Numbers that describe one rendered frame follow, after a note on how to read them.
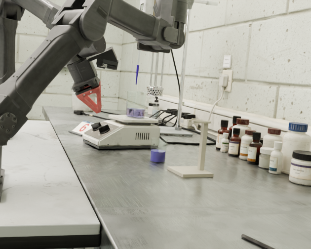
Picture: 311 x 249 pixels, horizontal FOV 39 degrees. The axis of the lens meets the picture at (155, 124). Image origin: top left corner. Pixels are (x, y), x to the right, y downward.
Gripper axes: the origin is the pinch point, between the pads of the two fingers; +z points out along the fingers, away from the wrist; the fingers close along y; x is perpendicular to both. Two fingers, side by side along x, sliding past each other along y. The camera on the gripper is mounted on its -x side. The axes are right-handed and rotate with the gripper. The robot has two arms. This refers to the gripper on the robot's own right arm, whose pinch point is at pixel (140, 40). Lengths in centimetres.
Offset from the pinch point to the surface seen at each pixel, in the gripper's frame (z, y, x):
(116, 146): -4.8, 6.9, 31.2
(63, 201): -49, 37, 34
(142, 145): -4.7, -1.7, 30.7
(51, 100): 235, -45, 32
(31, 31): 238, -26, -20
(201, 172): -37.5, 0.4, 31.6
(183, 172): -36.3, 4.6, 31.7
